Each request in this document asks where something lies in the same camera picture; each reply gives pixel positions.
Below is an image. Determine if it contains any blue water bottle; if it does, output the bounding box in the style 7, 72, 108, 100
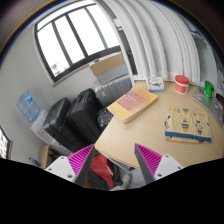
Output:
16, 90, 40, 123

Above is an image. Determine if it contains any silver ribbed suitcase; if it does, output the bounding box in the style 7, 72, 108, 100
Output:
94, 75, 132, 107

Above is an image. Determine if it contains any yellow patterned folded towel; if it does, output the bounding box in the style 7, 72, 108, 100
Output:
165, 107, 212, 143

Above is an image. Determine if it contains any red and black bag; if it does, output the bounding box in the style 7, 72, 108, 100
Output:
87, 153, 122, 190

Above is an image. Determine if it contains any yellow book with pink cover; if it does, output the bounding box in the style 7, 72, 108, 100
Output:
107, 87, 158, 124

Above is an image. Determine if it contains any small black bag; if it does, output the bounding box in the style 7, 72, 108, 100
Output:
97, 108, 113, 130

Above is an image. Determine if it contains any green cup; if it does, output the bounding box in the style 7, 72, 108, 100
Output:
204, 81, 214, 99

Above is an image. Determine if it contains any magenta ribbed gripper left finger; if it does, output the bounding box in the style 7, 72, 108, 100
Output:
46, 145, 95, 186

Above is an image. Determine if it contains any white curtain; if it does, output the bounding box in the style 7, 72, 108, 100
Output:
95, 0, 200, 84

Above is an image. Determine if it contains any cardboard box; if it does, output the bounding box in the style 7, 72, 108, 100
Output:
89, 53, 125, 76

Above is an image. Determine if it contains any white jar with red lid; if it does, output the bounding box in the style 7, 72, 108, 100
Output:
175, 75, 189, 94

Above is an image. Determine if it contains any grey laptop with stickers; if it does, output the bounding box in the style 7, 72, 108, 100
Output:
192, 87, 224, 126

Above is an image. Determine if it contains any black framed window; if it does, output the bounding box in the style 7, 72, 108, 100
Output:
35, 0, 120, 83

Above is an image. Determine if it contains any small white card box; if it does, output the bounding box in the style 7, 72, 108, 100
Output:
147, 77, 164, 92

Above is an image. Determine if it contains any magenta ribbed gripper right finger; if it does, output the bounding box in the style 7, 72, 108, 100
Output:
134, 144, 183, 184

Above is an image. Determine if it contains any large black hard case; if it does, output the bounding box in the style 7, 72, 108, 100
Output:
43, 98, 87, 152

